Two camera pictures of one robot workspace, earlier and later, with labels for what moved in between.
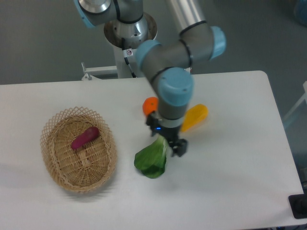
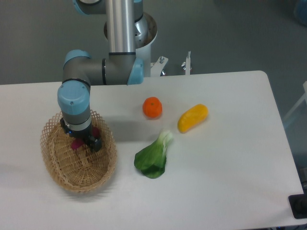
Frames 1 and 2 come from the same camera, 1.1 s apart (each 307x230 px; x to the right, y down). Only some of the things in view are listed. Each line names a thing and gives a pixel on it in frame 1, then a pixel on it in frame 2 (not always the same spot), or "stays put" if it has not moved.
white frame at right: [304, 97] stays put
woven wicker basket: [86, 168] stays put
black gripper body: [171, 133] → [81, 134]
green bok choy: [151, 159] stays put
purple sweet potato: [89, 134] stays put
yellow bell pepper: [195, 114] stays put
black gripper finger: [152, 121] → [64, 125]
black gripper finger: [179, 146] → [95, 144]
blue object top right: [301, 12] stays put
